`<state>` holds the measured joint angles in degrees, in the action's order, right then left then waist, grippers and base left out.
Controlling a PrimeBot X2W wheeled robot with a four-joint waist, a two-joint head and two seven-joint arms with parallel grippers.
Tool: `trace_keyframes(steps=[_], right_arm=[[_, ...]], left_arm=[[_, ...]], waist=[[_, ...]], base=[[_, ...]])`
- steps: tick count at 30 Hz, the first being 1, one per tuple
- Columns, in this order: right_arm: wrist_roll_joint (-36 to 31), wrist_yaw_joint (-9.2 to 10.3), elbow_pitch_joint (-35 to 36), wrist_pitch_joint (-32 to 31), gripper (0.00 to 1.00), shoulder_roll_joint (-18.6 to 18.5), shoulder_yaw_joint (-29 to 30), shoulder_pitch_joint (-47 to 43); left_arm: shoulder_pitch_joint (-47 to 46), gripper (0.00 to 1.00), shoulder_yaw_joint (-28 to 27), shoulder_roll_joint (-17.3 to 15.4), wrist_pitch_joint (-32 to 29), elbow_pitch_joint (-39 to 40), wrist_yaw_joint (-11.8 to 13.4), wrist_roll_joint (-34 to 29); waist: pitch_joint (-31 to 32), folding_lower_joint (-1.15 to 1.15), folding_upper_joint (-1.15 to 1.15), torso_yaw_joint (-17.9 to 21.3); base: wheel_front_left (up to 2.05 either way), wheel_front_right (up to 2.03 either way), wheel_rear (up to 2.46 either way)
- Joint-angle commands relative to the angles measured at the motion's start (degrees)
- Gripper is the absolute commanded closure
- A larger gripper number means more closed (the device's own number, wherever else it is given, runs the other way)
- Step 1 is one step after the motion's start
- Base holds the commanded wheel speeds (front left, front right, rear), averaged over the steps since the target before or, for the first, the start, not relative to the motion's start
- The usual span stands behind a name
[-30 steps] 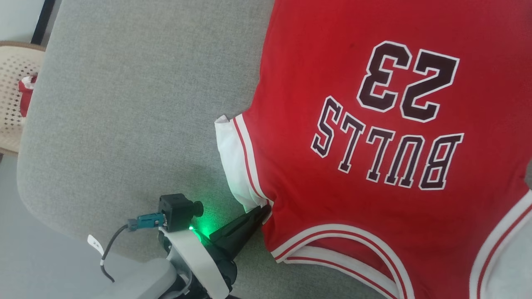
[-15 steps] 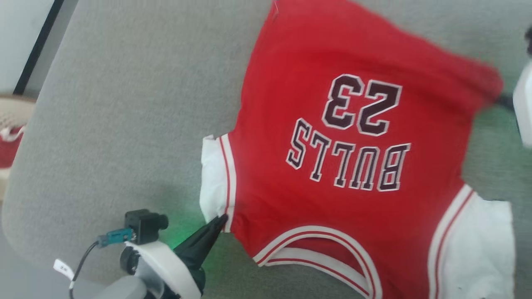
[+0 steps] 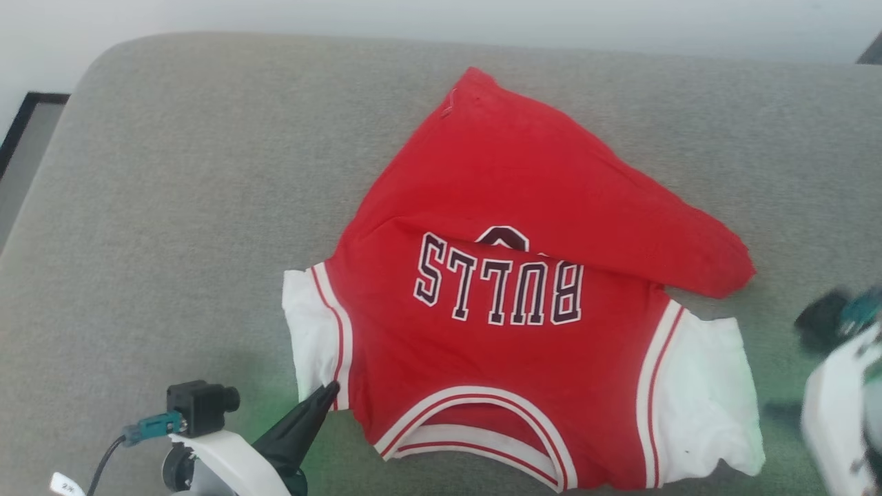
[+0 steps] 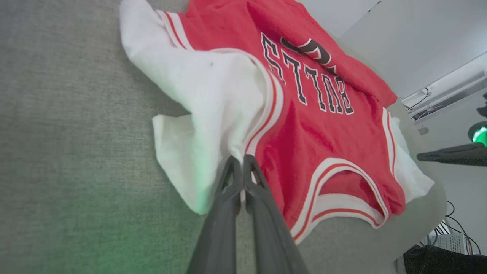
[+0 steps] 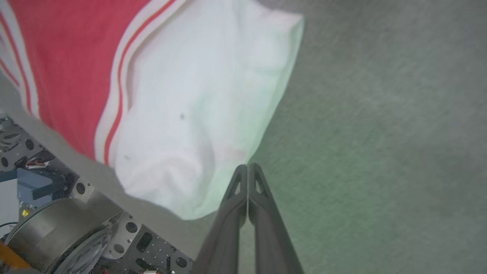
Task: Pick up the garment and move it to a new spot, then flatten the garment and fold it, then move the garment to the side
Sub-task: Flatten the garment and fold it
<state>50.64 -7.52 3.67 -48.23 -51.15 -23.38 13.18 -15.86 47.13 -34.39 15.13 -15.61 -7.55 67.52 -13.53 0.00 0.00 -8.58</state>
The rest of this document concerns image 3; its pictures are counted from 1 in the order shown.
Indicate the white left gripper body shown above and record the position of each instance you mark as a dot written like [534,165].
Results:
[220,472]

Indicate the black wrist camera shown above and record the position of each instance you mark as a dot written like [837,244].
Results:
[823,320]
[200,406]

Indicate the teal camera connector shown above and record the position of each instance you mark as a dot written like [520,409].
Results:
[155,426]
[861,310]

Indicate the teal left camera connector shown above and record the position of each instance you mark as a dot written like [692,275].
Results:
[155,426]

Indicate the red Bulls basketball jersey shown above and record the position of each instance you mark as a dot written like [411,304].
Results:
[517,358]

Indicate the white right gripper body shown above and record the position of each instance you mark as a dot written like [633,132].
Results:
[844,420]

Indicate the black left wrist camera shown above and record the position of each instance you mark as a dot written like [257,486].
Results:
[200,406]

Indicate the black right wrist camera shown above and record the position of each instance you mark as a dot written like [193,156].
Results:
[823,320]

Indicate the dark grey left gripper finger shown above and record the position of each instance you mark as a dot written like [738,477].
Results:
[296,441]

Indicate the black floor skirting strip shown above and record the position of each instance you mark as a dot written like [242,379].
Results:
[17,131]

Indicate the teal right camera connector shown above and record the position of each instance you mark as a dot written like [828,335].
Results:
[861,310]

